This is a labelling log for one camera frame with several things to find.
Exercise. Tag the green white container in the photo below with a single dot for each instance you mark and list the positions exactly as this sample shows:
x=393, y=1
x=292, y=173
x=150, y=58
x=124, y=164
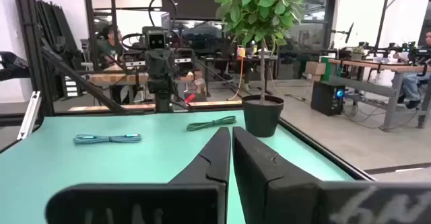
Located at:
x=326, y=70

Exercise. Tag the stack of black panels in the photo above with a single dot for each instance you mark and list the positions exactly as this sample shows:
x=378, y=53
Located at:
x=57, y=25

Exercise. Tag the person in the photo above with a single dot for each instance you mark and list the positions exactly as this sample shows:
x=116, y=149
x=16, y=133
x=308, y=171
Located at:
x=107, y=47
x=412, y=82

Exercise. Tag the wooden workbench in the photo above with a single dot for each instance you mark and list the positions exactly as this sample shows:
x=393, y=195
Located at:
x=111, y=78

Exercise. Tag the green plant in black pot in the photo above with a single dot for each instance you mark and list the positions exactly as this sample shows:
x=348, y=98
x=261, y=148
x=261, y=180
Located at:
x=262, y=119

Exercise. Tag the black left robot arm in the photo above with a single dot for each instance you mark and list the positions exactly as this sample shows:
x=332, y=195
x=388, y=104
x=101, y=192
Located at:
x=163, y=99

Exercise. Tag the small potted plant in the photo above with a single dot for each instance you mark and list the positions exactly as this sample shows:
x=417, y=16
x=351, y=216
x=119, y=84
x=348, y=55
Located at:
x=358, y=53

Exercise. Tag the wooden desk grey legs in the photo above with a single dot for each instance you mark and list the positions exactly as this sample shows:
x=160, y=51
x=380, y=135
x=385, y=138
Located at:
x=390, y=93

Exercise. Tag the black computer tower blue light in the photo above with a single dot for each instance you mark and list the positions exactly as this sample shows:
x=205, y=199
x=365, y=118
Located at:
x=325, y=99

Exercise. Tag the black box with white labels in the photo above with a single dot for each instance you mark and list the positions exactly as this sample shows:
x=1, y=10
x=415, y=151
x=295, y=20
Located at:
x=71, y=86

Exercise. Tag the small red tag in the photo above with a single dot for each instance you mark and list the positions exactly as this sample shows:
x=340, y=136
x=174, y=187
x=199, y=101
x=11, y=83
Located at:
x=189, y=98

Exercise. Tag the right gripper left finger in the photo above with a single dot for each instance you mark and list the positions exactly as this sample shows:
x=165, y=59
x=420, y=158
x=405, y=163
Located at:
x=202, y=183

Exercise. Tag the black diagonal frame brace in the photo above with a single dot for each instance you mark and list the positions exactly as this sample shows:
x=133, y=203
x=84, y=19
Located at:
x=84, y=82

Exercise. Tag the black office desk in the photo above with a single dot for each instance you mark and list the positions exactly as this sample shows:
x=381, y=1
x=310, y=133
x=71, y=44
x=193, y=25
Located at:
x=235, y=60

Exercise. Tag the black tilted monitor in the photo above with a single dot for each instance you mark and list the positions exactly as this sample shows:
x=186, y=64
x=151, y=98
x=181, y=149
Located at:
x=349, y=32

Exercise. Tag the black aluminium frame post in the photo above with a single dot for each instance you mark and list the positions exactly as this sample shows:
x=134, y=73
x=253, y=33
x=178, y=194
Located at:
x=32, y=49

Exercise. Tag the silver aluminium rail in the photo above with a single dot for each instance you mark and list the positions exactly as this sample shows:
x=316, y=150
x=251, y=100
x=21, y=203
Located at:
x=29, y=116

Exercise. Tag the black frame base beam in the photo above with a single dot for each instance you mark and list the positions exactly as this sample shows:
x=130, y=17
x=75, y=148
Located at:
x=20, y=119

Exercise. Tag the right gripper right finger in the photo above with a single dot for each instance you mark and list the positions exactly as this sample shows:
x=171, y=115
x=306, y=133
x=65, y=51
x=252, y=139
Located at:
x=269, y=190

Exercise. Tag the black boom stand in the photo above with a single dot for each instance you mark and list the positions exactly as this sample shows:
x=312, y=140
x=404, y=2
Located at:
x=382, y=19

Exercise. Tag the cardboard box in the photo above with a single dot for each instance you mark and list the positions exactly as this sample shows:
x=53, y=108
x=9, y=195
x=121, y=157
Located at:
x=314, y=68

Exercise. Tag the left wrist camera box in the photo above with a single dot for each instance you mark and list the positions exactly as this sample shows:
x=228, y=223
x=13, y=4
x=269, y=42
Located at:
x=157, y=37

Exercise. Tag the black desk robot arm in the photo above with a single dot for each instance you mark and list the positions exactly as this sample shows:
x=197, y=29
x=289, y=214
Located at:
x=414, y=52

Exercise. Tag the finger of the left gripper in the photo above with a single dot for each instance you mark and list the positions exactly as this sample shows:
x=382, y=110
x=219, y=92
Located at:
x=153, y=64
x=167, y=64

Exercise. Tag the yellow container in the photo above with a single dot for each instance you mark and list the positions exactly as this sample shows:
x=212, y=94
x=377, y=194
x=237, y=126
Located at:
x=241, y=51

